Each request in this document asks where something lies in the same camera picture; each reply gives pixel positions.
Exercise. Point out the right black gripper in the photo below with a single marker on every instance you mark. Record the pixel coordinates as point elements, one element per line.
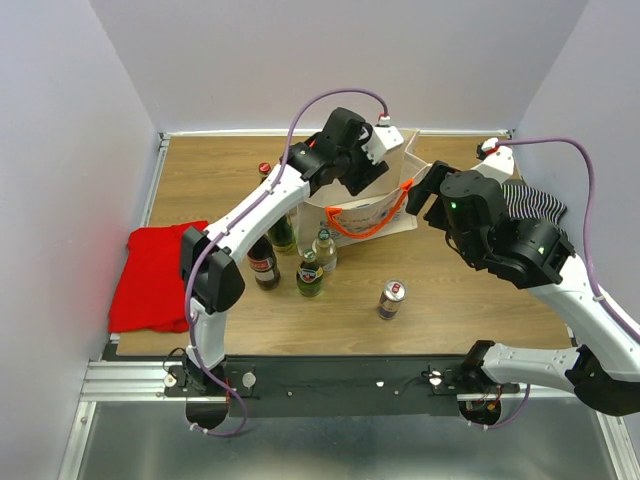
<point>418,192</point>

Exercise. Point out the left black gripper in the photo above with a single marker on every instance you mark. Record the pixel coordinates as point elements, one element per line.
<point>357,182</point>

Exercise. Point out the beige canvas tote bag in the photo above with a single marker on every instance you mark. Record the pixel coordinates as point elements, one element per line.
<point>377,211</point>

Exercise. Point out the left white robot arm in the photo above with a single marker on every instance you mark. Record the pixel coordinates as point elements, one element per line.
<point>210,258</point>

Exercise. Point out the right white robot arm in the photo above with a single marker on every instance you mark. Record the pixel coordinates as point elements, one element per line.
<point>536,256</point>

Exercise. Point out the rear cola glass bottle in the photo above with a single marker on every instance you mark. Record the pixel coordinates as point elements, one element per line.
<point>264,170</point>

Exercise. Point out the cola glass bottle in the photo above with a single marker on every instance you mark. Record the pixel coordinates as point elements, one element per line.
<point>262,260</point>
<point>264,170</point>

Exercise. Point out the clear glass soda bottle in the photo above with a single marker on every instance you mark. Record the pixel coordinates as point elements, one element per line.
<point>325,250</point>

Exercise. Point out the striped folded cloth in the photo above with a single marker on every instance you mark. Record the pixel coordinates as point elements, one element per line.
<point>526,202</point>

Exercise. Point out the rear green glass bottle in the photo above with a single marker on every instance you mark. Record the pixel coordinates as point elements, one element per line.
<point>281,234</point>

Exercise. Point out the red bull energy can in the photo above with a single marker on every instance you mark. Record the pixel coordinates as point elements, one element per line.
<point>392,295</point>

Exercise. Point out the front green beer bottle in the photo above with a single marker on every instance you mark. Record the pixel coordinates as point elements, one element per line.
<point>309,275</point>

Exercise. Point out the front cola glass bottle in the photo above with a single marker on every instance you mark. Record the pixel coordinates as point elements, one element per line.
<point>262,260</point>

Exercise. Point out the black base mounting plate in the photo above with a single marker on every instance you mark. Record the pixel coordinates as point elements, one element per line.
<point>326,386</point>

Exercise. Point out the red folded cloth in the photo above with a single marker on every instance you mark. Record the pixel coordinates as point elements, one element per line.
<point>150,292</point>

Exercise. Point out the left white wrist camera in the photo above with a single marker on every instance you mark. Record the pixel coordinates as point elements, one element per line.
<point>383,139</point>

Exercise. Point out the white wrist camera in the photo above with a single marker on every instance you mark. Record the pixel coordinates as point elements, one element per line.
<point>383,139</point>
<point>495,161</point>

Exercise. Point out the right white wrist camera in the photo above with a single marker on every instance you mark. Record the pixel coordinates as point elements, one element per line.
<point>495,161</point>

